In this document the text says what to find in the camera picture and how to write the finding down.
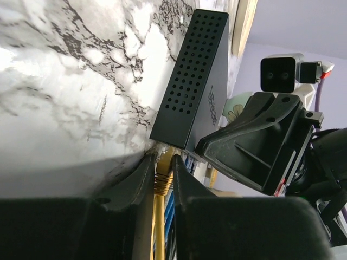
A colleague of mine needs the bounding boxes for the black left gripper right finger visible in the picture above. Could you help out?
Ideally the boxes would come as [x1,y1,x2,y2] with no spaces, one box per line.
[172,155,333,259]

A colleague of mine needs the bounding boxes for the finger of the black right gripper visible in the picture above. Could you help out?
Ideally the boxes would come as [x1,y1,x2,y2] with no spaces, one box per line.
[195,92,303,196]

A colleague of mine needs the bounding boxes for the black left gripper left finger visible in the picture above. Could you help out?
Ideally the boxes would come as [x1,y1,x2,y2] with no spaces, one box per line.
[1,154,156,259]

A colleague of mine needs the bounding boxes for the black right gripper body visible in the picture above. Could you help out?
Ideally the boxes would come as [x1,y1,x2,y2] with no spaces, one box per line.
[276,109,346,197]

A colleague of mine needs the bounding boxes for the yellow ethernet cable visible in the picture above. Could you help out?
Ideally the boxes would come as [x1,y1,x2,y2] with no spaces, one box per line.
[150,147,174,260]

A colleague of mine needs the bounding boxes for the blue ethernet cable long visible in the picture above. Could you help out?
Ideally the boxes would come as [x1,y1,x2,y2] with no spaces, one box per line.
[164,154,198,259]

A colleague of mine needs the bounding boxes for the black network switch box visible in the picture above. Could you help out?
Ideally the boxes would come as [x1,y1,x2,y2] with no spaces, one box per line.
[150,9,229,152]

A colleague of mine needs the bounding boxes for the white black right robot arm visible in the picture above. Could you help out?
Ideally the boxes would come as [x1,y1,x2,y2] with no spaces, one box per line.
[195,92,346,246]

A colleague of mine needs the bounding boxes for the green floral bowl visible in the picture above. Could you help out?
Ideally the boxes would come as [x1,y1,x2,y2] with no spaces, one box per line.
[219,92,253,128]

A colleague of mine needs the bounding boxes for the pink and cream plate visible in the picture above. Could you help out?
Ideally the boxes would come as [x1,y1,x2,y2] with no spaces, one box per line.
[232,0,258,57]

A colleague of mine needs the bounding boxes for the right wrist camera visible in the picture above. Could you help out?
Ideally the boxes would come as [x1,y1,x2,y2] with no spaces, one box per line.
[260,53,335,94]

